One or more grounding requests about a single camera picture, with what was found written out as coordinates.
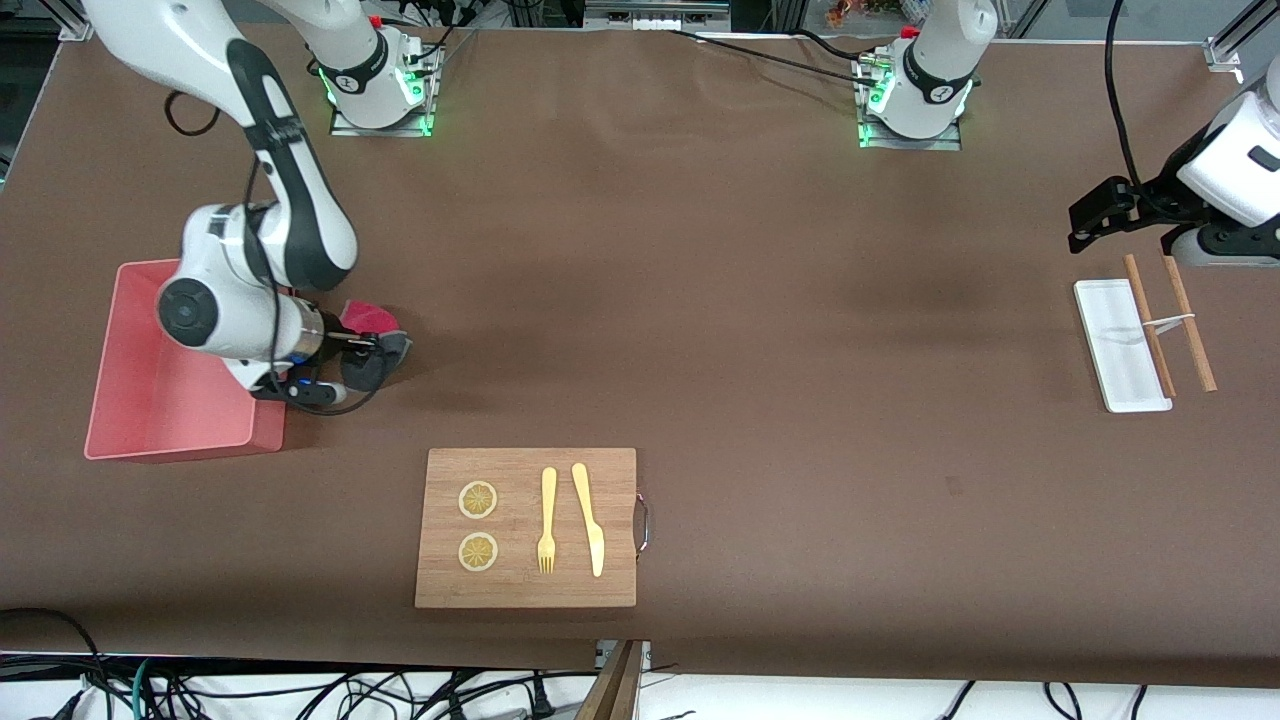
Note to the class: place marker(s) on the yellow plastic fork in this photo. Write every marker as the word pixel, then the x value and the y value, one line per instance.
pixel 547 520

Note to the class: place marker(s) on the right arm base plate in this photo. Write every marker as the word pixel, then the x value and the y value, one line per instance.
pixel 385 128

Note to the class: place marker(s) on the grey and red cloth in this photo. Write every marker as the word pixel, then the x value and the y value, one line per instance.
pixel 372 320

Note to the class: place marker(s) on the wooden chopsticks pair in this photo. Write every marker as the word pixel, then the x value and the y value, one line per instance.
pixel 1150 330

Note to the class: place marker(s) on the pink plastic bin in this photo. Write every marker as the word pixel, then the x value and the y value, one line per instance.
pixel 150 420

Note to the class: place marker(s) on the lemon slice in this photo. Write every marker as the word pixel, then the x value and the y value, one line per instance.
pixel 478 552
pixel 478 500

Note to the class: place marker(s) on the white rack base tray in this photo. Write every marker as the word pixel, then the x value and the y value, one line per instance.
pixel 1115 345

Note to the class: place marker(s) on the aluminium corner bracket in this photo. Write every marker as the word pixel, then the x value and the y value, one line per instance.
pixel 74 30
pixel 1225 55

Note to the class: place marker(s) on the orange small object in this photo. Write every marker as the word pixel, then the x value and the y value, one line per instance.
pixel 842 12

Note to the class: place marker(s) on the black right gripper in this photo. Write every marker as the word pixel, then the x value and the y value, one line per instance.
pixel 352 352

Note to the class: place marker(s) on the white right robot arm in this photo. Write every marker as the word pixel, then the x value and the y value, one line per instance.
pixel 215 260

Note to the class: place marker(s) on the wooden rack rod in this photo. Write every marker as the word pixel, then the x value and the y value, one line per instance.
pixel 1192 335

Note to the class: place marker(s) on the black floor plug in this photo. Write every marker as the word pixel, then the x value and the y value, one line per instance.
pixel 541 700

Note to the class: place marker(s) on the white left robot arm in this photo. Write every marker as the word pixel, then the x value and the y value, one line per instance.
pixel 1235 150

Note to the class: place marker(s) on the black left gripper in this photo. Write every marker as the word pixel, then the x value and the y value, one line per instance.
pixel 1158 193

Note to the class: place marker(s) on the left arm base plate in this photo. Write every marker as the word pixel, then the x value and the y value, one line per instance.
pixel 945 140

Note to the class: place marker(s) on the grey aluminium frame rail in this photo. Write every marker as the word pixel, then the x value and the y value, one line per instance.
pixel 655 14

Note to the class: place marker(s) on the small metal bracket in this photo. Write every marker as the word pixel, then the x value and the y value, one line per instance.
pixel 642 652

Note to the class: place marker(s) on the yellow plastic knife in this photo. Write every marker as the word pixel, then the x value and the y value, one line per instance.
pixel 590 520

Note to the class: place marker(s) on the wooden cutting board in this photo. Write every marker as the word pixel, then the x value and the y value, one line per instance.
pixel 525 590

